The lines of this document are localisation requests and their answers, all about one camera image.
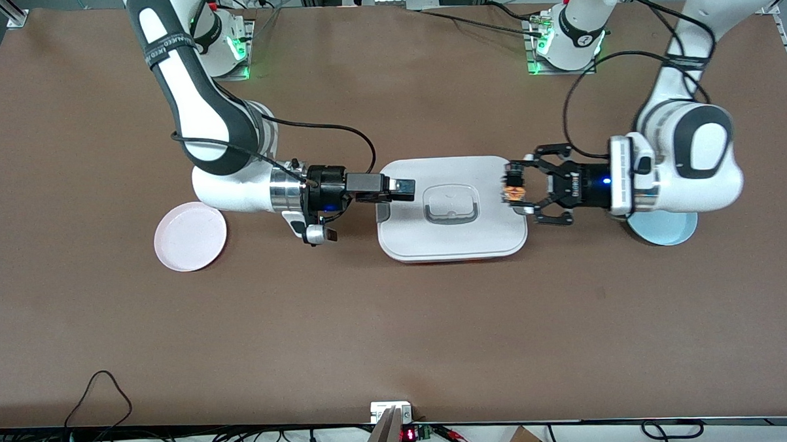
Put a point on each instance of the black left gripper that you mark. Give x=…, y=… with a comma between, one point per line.
x=587, y=183

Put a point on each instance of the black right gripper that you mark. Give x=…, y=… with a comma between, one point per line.
x=327, y=183

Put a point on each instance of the orange and black switch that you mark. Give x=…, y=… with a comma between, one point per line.
x=514, y=190

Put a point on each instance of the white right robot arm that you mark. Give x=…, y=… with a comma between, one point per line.
x=193, y=104

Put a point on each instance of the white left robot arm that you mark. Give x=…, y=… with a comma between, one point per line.
x=692, y=165

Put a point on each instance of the grey box lid latch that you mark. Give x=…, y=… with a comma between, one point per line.
x=381, y=215

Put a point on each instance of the white lidded storage box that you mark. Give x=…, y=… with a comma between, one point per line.
x=433, y=242

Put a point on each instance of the light blue round plate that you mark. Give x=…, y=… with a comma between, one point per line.
x=662, y=232

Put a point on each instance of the pink round plate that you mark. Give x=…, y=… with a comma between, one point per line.
x=190, y=238

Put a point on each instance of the red digit display module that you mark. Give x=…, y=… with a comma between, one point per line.
x=407, y=435

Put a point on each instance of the grey aluminium profile bar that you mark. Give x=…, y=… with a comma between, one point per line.
x=383, y=438

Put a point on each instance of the brown cardboard piece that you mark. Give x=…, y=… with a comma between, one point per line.
x=525, y=441

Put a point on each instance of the red clip lead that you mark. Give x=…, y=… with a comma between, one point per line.
x=456, y=436

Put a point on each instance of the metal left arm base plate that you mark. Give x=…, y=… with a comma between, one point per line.
x=533, y=46

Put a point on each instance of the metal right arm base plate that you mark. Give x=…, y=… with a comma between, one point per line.
x=247, y=49

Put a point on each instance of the white metal bracket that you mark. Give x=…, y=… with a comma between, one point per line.
x=380, y=408

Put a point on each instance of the black table edge rail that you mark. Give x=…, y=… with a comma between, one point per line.
x=178, y=430

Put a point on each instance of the aluminium frame corner profile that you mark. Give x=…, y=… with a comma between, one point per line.
x=18, y=15

